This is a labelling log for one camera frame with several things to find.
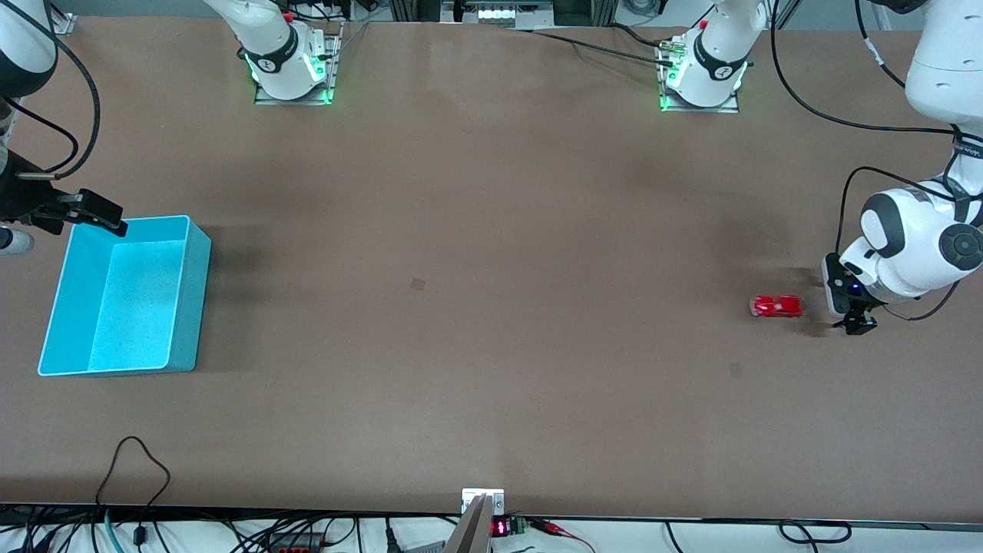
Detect red beetle toy car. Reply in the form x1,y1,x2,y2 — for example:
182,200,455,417
750,295,806,319

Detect blue plastic box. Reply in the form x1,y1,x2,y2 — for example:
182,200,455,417
37,215,212,377

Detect black orange power strip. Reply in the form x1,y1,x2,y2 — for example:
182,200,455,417
269,532,325,553

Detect white lit device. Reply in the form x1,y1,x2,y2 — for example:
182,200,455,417
453,0,555,25

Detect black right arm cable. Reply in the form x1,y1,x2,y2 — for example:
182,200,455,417
0,23,101,179

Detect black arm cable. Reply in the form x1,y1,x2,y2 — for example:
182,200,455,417
0,23,101,179
770,0,983,322

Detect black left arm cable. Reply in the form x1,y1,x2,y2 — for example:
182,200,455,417
770,0,983,322

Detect black coiled cable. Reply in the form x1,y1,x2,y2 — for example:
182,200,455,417
779,520,852,545

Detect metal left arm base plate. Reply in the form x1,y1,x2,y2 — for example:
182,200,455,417
658,35,740,114

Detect thin black looped cable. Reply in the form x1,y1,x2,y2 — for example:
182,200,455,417
96,436,171,553

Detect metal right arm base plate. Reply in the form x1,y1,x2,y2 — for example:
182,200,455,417
253,22,344,106

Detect short black table cable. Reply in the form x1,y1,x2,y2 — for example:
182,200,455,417
607,23,669,51

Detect red clip lead wires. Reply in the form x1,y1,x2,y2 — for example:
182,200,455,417
530,518,596,553

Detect long black table cable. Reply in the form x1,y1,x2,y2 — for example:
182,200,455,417
507,28,677,66

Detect aluminium frame profile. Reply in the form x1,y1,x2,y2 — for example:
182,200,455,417
388,0,454,24

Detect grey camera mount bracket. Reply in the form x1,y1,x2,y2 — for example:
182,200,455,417
444,488,505,553

